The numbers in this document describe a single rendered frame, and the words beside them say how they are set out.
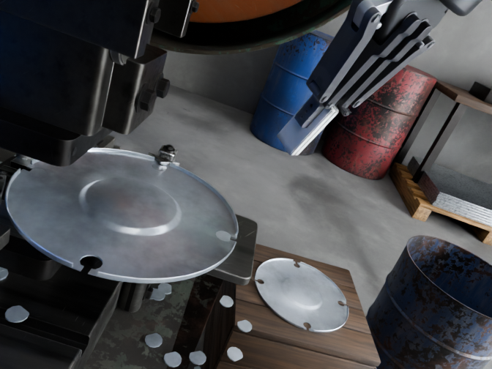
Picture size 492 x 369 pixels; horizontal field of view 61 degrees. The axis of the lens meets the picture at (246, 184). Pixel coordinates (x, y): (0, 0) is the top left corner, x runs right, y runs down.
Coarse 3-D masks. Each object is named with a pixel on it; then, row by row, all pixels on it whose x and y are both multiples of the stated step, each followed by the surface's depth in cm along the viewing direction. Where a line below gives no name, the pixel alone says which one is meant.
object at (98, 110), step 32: (0, 32) 39; (32, 32) 39; (0, 64) 41; (32, 64) 40; (64, 64) 40; (96, 64) 40; (128, 64) 42; (160, 64) 49; (0, 96) 42; (32, 96) 42; (64, 96) 41; (96, 96) 41; (128, 96) 43; (160, 96) 51; (64, 128) 43; (96, 128) 44; (128, 128) 45
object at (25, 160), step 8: (16, 160) 55; (24, 160) 56; (0, 168) 52; (8, 168) 53; (16, 168) 55; (24, 168) 55; (8, 176) 51; (0, 208) 48; (0, 216) 48; (8, 216) 48; (8, 224) 49; (16, 232) 49
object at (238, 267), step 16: (240, 224) 60; (256, 224) 61; (240, 240) 56; (240, 256) 53; (208, 272) 50; (224, 272) 49; (240, 272) 50; (128, 288) 54; (144, 288) 55; (128, 304) 56
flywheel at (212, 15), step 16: (208, 0) 74; (224, 0) 74; (240, 0) 74; (256, 0) 73; (272, 0) 73; (288, 0) 73; (192, 16) 75; (208, 16) 75; (224, 16) 75; (240, 16) 75; (256, 16) 74
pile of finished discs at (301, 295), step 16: (256, 272) 122; (272, 272) 126; (288, 272) 128; (304, 272) 131; (320, 272) 134; (256, 288) 117; (272, 288) 119; (288, 288) 120; (304, 288) 123; (320, 288) 127; (336, 288) 129; (272, 304) 113; (288, 304) 115; (304, 304) 117; (320, 304) 120; (336, 304) 123; (288, 320) 109; (304, 320) 112; (320, 320) 114; (336, 320) 116
